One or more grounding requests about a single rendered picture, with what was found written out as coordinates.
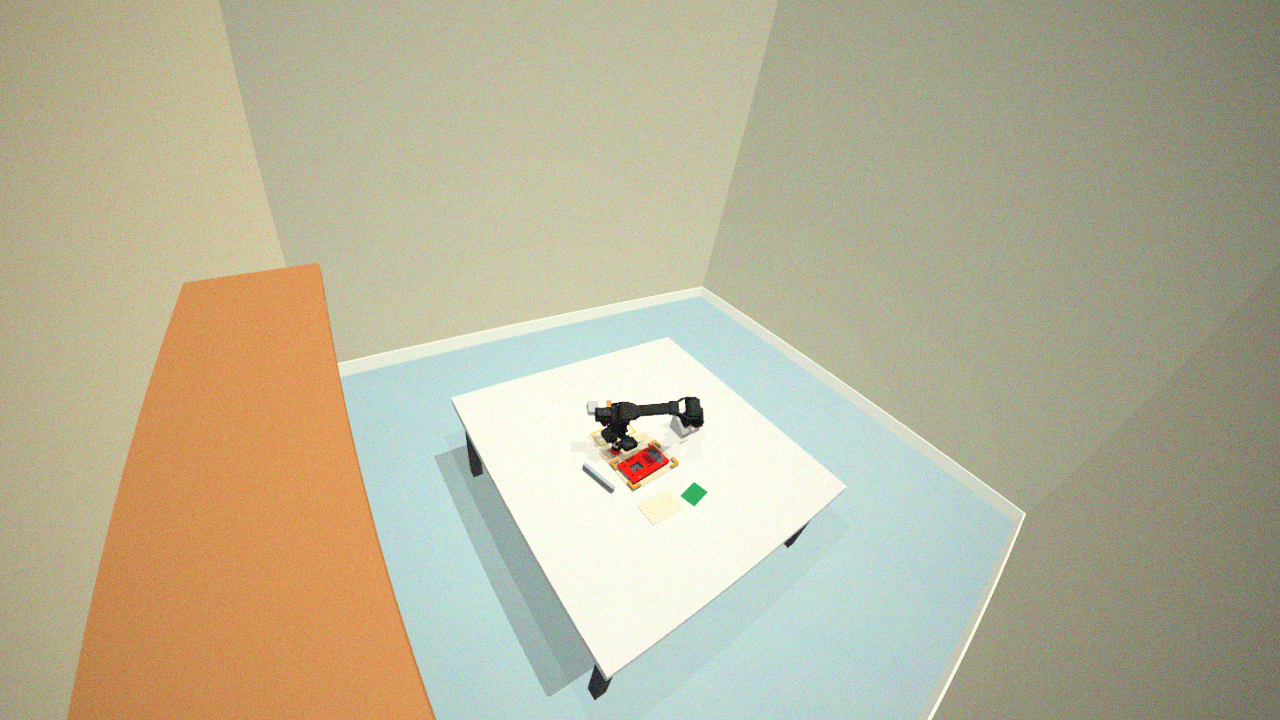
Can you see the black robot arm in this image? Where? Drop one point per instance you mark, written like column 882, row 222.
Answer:
column 621, row 413

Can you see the cream flat square panel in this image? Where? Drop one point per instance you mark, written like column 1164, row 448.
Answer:
column 660, row 507

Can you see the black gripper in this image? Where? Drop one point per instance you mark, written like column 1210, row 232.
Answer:
column 626, row 442

